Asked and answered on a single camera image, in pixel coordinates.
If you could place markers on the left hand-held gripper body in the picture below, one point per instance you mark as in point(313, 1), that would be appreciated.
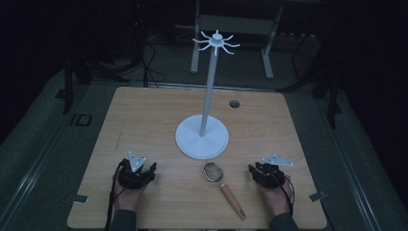
point(130, 179)

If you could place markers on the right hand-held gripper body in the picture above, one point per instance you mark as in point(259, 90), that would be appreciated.
point(271, 174)

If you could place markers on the grey table clip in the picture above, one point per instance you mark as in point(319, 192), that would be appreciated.
point(80, 199)
point(317, 196)

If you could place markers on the white hook rack stand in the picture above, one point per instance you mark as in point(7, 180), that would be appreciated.
point(205, 128)

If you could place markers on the black tripod stand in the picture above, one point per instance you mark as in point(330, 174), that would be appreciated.
point(96, 64)

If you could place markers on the grey metal table frame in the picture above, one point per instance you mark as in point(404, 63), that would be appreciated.
point(234, 25)

